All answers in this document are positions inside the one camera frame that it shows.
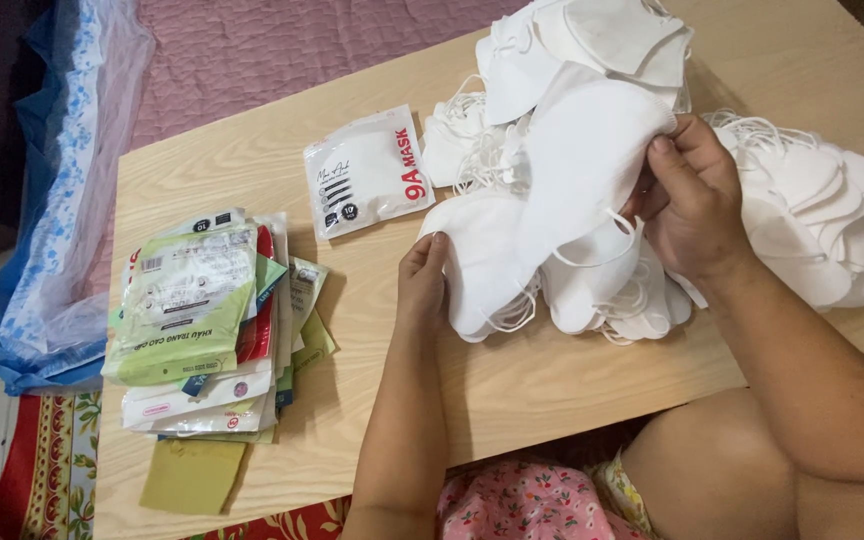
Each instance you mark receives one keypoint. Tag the person's right hand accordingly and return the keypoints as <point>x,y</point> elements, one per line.
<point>702,217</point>

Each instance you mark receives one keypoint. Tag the white mask packet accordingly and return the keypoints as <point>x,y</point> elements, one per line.
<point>368,172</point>

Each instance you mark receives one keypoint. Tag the stack of mask packets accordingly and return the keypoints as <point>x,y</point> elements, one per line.
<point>192,315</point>

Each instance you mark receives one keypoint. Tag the pink quilted blanket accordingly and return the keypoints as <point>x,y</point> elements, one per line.
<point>267,52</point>

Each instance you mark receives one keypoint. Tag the person's left hand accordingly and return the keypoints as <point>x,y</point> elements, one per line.
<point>421,292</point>

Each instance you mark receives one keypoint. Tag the blue and clear plastic bag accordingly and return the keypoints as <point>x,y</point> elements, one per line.
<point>49,225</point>

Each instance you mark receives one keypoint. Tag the olive paper sheet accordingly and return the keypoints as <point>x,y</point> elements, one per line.
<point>192,476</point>

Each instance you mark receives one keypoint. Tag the red floral mat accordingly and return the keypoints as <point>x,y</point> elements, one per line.
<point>49,465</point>

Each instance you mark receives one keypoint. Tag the pile of white masks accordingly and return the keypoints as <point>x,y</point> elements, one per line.
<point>807,202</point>

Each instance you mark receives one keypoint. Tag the large white face mask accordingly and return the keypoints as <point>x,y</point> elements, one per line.
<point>589,165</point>

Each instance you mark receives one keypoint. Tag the person's pink floral clothing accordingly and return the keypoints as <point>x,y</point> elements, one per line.
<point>522,502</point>

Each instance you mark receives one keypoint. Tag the person's leg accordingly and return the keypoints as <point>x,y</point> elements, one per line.
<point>717,480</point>

